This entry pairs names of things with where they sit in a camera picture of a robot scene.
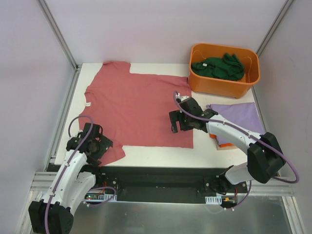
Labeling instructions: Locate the pink t shirt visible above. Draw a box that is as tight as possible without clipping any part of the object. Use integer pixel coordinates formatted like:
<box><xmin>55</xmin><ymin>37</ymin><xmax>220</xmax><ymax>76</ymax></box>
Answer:
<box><xmin>82</xmin><ymin>61</ymin><xmax>194</xmax><ymax>165</ymax></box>

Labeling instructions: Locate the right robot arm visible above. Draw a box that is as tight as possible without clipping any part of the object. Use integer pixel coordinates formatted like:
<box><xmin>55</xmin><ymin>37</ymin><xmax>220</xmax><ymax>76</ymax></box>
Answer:
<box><xmin>169</xmin><ymin>93</ymin><xmax>286</xmax><ymax>195</ymax></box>

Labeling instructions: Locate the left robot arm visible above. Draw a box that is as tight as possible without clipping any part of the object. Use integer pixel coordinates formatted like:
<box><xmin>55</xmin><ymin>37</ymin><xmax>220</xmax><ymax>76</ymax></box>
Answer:
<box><xmin>28</xmin><ymin>123</ymin><xmax>113</xmax><ymax>234</ymax></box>

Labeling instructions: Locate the orange plastic bin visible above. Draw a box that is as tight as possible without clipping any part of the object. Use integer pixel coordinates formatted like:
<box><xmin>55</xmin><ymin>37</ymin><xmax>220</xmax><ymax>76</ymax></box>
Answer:
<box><xmin>188</xmin><ymin>43</ymin><xmax>260</xmax><ymax>99</ymax></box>

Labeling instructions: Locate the folded orange t shirt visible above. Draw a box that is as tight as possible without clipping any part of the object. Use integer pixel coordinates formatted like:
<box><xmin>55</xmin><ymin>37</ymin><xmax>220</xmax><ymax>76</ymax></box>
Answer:
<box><xmin>209</xmin><ymin>134</ymin><xmax>233</xmax><ymax>148</ymax></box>

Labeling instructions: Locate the folded purple t shirt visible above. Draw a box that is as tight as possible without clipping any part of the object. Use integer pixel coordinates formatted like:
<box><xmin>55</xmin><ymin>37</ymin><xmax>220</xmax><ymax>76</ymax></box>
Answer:
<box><xmin>206</xmin><ymin>102</ymin><xmax>265</xmax><ymax>134</ymax></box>

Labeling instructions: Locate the green t shirt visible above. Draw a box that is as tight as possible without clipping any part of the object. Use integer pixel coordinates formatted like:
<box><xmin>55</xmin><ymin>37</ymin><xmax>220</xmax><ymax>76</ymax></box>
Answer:
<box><xmin>191</xmin><ymin>53</ymin><xmax>245</xmax><ymax>81</ymax></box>

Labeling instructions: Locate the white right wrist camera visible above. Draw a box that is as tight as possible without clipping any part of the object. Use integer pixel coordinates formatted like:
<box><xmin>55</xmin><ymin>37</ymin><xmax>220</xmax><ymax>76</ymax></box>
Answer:
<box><xmin>175</xmin><ymin>93</ymin><xmax>190</xmax><ymax>103</ymax></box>

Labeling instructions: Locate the left white cable duct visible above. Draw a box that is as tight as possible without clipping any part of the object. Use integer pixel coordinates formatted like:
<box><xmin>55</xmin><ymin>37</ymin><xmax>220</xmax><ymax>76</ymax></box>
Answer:
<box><xmin>84</xmin><ymin>193</ymin><xmax>117</xmax><ymax>203</ymax></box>

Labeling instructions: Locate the white cable duct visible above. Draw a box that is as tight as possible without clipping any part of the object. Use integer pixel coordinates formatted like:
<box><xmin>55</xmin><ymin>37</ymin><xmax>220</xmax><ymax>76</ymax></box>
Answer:
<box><xmin>204</xmin><ymin>196</ymin><xmax>237</xmax><ymax>205</ymax></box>
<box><xmin>84</xmin><ymin>193</ymin><xmax>117</xmax><ymax>203</ymax></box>

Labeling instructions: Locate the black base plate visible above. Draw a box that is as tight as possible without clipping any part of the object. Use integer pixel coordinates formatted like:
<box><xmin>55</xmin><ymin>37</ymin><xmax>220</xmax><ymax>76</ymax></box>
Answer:
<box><xmin>80</xmin><ymin>165</ymin><xmax>254</xmax><ymax>204</ymax></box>

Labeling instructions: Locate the right white cable duct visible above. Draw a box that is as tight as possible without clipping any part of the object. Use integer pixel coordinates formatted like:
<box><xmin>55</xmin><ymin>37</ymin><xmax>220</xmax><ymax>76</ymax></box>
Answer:
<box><xmin>204</xmin><ymin>196</ymin><xmax>237</xmax><ymax>205</ymax></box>

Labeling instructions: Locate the left aluminium frame post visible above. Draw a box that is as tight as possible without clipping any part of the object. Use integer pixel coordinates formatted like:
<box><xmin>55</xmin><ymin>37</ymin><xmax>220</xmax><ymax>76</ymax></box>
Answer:
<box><xmin>36</xmin><ymin>0</ymin><xmax>79</xmax><ymax>72</ymax></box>

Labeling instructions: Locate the aluminium frame post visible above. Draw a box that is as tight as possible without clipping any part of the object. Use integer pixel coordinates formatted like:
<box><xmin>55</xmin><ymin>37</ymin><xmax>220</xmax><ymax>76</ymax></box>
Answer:
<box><xmin>256</xmin><ymin>0</ymin><xmax>295</xmax><ymax>57</ymax></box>
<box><xmin>36</xmin><ymin>0</ymin><xmax>79</xmax><ymax>72</ymax></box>

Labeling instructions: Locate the right aluminium frame post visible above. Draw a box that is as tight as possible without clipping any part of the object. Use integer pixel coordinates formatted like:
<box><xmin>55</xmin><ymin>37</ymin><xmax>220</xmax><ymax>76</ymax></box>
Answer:
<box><xmin>256</xmin><ymin>0</ymin><xmax>295</xmax><ymax>57</ymax></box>

